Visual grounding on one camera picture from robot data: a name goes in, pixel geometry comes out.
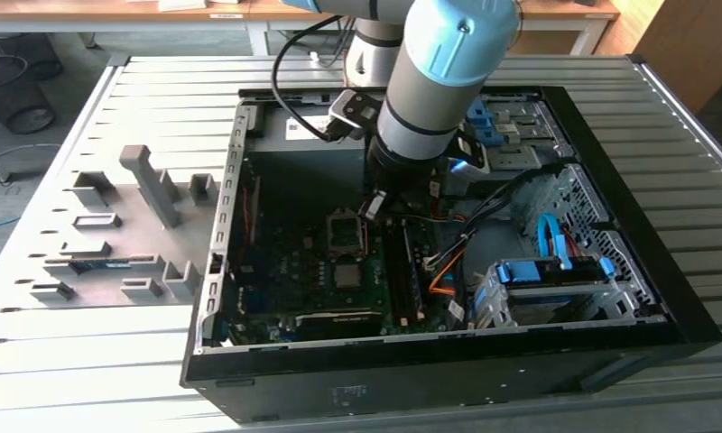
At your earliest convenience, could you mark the black PC case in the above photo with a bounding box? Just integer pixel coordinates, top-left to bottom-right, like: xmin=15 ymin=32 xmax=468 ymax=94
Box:
xmin=178 ymin=85 xmax=722 ymax=425

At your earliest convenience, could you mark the black RAM slot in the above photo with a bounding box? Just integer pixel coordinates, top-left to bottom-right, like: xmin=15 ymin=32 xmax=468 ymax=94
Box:
xmin=385 ymin=216 xmax=409 ymax=326
xmin=401 ymin=219 xmax=429 ymax=325

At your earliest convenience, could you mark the wooden desk white frame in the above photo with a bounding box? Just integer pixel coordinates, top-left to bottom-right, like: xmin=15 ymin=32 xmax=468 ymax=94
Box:
xmin=246 ymin=0 xmax=621 ymax=58
xmin=0 ymin=0 xmax=261 ymax=35

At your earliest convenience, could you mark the blue disk carrier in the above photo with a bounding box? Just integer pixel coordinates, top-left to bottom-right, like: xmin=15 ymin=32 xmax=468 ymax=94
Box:
xmin=494 ymin=257 xmax=616 ymax=286

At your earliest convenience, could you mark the grey metal drive cage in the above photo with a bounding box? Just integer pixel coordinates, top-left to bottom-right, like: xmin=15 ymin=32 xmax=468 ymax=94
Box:
xmin=450 ymin=97 xmax=580 ymax=202

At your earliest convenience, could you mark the green motherboard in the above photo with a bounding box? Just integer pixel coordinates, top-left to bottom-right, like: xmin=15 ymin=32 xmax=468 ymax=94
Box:
xmin=227 ymin=205 xmax=462 ymax=346

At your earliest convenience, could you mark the black mesh trash bin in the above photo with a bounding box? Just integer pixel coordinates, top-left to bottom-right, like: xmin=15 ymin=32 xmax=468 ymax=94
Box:
xmin=0 ymin=53 xmax=59 ymax=135

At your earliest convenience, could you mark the blue flat wire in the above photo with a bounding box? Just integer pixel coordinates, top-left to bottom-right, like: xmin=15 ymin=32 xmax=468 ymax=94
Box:
xmin=537 ymin=214 xmax=574 ymax=272

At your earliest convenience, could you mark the black cable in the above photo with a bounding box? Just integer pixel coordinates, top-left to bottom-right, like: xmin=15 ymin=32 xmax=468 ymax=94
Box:
xmin=273 ymin=14 xmax=346 ymax=142

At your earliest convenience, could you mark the wooden cabinet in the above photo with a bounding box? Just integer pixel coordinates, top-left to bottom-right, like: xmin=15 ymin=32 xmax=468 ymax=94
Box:
xmin=594 ymin=0 xmax=722 ymax=116

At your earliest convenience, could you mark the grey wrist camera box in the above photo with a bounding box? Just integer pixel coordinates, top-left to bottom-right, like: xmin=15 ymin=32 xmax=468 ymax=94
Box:
xmin=326 ymin=88 xmax=379 ymax=142

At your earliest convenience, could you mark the grey metal disk bay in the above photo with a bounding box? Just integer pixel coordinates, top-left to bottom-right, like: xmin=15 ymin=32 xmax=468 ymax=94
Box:
xmin=470 ymin=260 xmax=668 ymax=329

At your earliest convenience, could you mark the black graphics card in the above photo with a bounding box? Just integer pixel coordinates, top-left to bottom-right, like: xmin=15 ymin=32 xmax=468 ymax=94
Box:
xmin=293 ymin=309 xmax=386 ymax=343

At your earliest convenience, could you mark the orange wire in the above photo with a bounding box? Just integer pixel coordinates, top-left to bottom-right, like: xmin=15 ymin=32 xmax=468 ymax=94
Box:
xmin=426 ymin=250 xmax=469 ymax=297

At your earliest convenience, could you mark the grey parts rack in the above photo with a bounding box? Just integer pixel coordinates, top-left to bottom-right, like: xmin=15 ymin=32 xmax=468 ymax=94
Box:
xmin=30 ymin=143 xmax=227 ymax=309

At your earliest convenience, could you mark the silver CPU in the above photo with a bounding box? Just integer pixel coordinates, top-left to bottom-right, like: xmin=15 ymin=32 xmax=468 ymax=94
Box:
xmin=335 ymin=263 xmax=363 ymax=290

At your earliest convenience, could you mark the metal socket cover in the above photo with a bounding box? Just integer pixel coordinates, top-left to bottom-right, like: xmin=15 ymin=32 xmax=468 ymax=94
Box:
xmin=325 ymin=208 xmax=370 ymax=259

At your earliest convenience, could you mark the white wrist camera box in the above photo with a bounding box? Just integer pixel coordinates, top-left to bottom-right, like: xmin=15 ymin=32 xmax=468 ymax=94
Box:
xmin=448 ymin=129 xmax=490 ymax=180

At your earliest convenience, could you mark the grey power supply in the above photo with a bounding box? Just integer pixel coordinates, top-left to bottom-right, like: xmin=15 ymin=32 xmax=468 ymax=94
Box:
xmin=246 ymin=106 xmax=369 ymax=204

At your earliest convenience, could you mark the green RAM stick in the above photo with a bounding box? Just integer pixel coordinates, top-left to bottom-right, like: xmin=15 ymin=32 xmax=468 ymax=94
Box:
xmin=66 ymin=257 xmax=152 ymax=272

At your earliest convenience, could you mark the blue plastic drive bracket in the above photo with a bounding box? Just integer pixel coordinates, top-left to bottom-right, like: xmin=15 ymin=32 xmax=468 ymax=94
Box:
xmin=464 ymin=104 xmax=498 ymax=148

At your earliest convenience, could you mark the multicoloured wire bundle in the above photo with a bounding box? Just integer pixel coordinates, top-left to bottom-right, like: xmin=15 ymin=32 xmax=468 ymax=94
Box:
xmin=397 ymin=210 xmax=469 ymax=226

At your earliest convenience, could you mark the black wire bundle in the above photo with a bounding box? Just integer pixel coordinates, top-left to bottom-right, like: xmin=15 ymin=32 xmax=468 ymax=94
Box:
xmin=433 ymin=164 xmax=565 ymax=272

